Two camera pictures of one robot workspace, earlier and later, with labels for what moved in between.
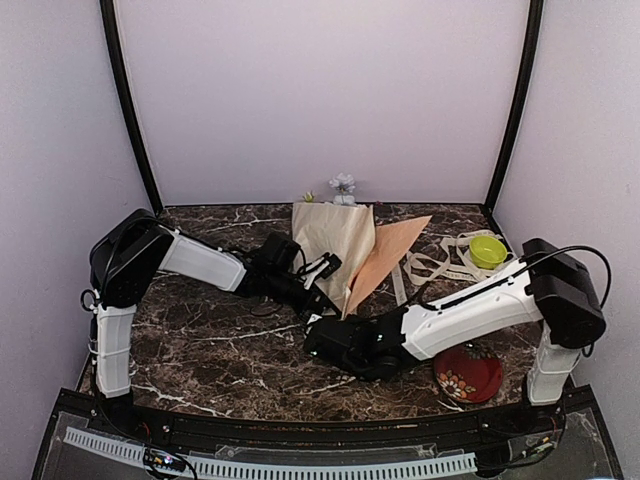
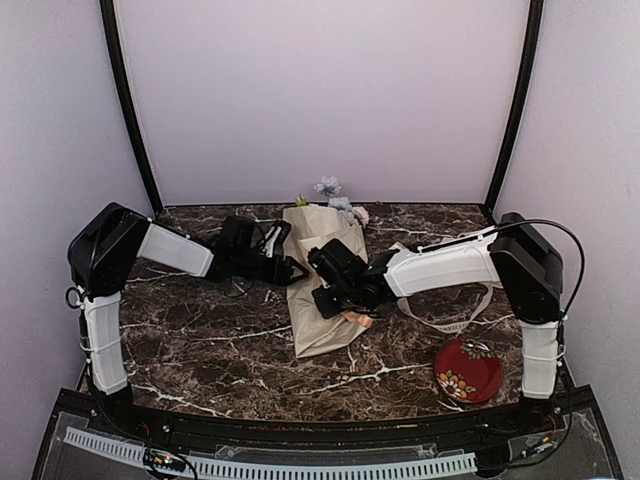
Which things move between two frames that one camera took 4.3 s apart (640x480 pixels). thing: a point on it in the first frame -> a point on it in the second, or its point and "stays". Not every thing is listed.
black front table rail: [324, 430] stays
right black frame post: [534, 28] stays
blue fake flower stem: [344, 184] -> [329, 186]
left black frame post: [109, 13] stays
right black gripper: [360, 321] -> [326, 309]
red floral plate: [470, 373] stays
